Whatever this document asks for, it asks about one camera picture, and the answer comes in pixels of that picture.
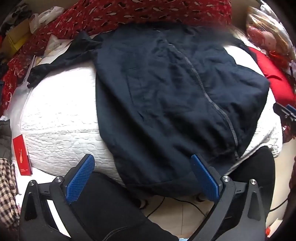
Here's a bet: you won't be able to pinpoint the red card packet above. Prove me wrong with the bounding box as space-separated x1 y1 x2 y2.
13 134 33 176

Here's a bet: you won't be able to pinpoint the plush doll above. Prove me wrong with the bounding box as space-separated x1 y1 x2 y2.
245 7 292 59

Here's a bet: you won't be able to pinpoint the white quilted bedspread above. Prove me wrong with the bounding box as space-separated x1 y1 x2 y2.
11 44 284 186

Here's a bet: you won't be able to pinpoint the dark navy zip jacket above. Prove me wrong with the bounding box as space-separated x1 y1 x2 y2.
27 23 270 200

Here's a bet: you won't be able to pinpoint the checked cloth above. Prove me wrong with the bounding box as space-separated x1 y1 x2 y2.
0 158 21 230

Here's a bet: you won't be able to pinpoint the yellow cardboard box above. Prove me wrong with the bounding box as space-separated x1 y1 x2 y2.
2 19 31 53

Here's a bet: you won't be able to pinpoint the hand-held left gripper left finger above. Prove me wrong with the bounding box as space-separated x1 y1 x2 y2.
18 153 96 241

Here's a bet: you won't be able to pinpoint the black floor cable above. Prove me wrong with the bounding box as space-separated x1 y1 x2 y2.
139 197 216 217

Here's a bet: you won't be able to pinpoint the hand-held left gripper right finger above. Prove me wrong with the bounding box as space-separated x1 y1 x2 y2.
190 153 266 241

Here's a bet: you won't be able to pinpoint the white plastic bag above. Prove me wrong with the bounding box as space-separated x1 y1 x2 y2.
30 6 64 33

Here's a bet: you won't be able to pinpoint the white paper packet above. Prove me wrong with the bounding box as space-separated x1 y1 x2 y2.
43 35 70 57

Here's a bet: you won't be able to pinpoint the red cushion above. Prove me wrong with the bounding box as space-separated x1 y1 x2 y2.
248 46 296 110

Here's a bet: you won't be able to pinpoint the red printed blanket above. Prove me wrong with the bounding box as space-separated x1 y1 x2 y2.
0 0 234 109

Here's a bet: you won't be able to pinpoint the black trousers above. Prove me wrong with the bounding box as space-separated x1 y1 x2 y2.
69 171 179 241

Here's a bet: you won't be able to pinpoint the dark olive cloth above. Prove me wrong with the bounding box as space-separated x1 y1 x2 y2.
0 119 12 160

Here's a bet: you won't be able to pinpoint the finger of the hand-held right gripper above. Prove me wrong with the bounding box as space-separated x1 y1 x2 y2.
273 102 296 122

